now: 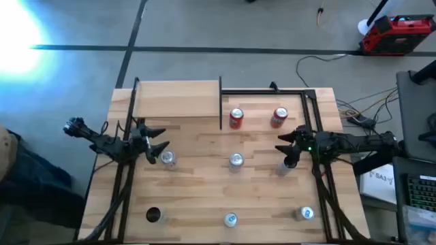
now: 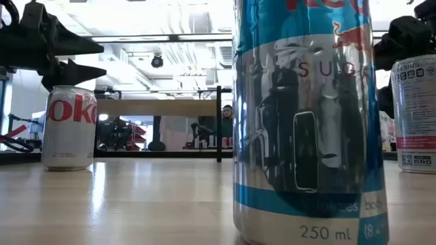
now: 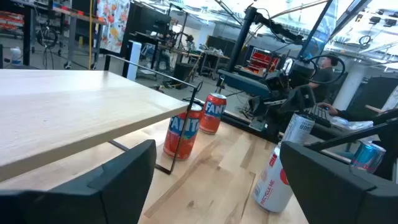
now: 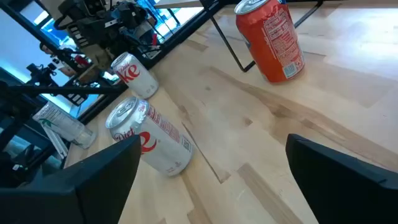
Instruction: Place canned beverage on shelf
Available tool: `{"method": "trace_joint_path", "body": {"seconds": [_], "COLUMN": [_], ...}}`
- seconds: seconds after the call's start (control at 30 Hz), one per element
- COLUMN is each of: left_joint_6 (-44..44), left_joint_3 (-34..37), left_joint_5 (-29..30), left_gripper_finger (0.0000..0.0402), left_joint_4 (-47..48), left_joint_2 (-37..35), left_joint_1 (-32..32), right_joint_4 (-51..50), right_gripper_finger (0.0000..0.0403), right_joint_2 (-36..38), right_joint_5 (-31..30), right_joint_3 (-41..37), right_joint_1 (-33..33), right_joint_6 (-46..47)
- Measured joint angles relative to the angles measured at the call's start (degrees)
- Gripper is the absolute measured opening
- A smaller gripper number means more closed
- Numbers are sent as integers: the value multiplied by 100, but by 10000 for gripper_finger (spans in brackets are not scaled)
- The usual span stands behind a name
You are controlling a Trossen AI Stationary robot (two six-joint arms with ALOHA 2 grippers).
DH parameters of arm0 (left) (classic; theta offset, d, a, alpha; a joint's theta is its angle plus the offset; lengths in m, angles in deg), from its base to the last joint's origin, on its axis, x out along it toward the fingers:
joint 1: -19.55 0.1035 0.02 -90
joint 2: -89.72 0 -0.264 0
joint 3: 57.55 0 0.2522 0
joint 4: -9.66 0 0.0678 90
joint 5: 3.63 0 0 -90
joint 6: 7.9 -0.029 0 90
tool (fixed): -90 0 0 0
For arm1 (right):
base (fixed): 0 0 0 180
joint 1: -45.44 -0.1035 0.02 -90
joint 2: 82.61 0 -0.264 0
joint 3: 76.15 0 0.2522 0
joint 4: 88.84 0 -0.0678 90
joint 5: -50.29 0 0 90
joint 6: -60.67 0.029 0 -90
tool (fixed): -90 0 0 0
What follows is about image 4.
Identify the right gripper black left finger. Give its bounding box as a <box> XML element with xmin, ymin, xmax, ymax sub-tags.
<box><xmin>0</xmin><ymin>134</ymin><xmax>142</xmax><ymax>224</ymax></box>

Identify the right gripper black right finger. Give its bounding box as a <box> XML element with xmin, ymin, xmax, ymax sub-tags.
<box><xmin>285</xmin><ymin>133</ymin><xmax>398</xmax><ymax>224</ymax></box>

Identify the white Celsius palm can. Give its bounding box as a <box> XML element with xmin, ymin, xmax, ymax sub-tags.
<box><xmin>32</xmin><ymin>101</ymin><xmax>97</xmax><ymax>149</ymax></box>

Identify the silver Diet Coke can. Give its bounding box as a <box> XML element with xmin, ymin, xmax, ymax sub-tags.
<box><xmin>111</xmin><ymin>52</ymin><xmax>160</xmax><ymax>100</ymax></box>
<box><xmin>104</xmin><ymin>95</ymin><xmax>195</xmax><ymax>177</ymax></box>

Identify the orange Fanta can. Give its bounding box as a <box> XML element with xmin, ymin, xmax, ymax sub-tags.
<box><xmin>233</xmin><ymin>0</ymin><xmax>306</xmax><ymax>84</ymax></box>

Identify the silver aluminium extrusion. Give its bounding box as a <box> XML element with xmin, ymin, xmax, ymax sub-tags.
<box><xmin>39</xmin><ymin>120</ymin><xmax>70</xmax><ymax>160</ymax></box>

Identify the person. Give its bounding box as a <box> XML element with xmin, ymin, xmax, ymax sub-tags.
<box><xmin>39</xmin><ymin>42</ymin><xmax>94</xmax><ymax>78</ymax></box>

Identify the red background can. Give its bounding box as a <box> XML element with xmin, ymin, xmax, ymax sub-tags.
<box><xmin>74</xmin><ymin>55</ymin><xmax>91</xmax><ymax>67</ymax></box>

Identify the black camera on tripod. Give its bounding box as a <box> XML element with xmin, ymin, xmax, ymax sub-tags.
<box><xmin>26</xmin><ymin>62</ymin><xmax>58</xmax><ymax>86</ymax></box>

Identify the wooden shelf with black frame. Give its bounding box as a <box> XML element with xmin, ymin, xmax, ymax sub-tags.
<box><xmin>154</xmin><ymin>0</ymin><xmax>324</xmax><ymax>73</ymax></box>

